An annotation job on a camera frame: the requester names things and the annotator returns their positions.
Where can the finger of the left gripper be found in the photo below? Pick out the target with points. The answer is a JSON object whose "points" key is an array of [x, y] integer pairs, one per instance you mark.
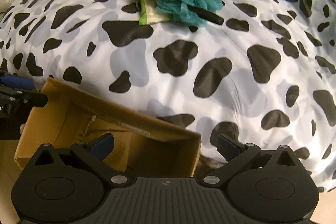
{"points": [[17, 82]]}

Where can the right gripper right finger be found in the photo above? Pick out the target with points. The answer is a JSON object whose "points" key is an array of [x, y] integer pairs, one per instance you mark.
{"points": [[238, 157]]}

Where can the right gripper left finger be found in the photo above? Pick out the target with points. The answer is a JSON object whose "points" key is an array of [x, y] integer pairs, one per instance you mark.
{"points": [[91, 156]]}

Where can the black headband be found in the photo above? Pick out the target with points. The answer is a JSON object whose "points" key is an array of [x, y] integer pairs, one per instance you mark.
{"points": [[207, 15]]}

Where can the green wet wipes pack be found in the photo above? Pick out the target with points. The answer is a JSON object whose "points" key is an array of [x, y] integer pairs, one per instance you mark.
{"points": [[149, 15]]}

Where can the cardboard box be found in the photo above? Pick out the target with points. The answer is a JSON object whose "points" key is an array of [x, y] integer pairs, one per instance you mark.
{"points": [[143, 145]]}

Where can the cow print blanket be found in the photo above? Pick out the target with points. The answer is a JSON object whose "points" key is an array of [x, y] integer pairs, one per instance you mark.
{"points": [[265, 76]]}

